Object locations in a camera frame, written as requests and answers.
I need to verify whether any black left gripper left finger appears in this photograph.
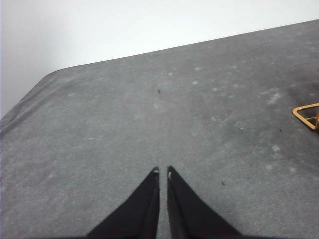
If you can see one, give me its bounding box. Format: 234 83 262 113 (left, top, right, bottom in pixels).
86 166 160 239

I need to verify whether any gold wire cup holder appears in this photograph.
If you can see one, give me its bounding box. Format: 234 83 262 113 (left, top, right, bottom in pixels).
292 102 319 131

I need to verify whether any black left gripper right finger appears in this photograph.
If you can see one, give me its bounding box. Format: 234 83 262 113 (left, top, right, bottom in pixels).
166 165 242 239

